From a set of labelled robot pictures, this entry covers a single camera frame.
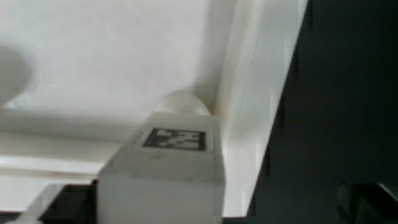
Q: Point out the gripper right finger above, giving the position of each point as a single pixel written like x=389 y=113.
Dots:
x=366 y=204

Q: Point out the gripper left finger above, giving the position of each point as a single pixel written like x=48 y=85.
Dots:
x=62 y=206

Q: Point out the white table leg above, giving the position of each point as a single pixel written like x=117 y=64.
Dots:
x=161 y=180

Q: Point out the white square table top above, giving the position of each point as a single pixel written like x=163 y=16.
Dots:
x=96 y=56

